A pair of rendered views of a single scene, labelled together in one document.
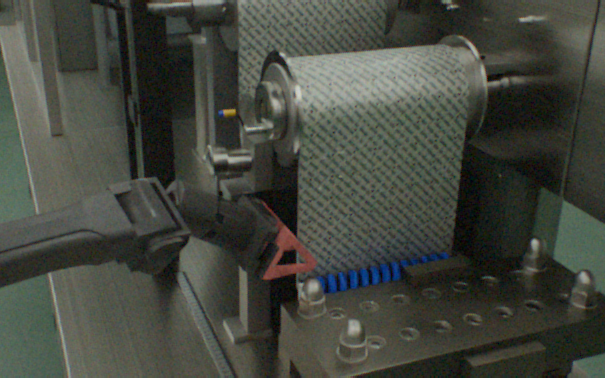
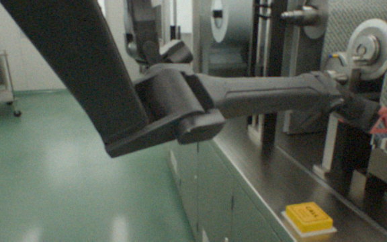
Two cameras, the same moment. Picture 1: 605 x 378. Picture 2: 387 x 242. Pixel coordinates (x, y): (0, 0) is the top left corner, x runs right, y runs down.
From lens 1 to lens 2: 0.43 m
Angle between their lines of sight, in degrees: 10
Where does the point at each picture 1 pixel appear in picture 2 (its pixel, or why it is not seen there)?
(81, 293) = (236, 151)
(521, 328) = not seen: outside the picture
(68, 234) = (304, 87)
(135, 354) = (276, 176)
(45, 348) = (170, 195)
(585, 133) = not seen: outside the picture
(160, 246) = (336, 103)
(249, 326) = (331, 167)
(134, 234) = (328, 94)
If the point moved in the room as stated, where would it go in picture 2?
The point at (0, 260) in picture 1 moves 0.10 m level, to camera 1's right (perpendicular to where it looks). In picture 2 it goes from (284, 92) to (348, 94)
